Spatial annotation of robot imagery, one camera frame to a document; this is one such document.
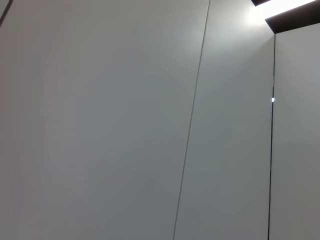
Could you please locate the bright ceiling light strip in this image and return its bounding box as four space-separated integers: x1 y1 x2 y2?
251 0 320 34

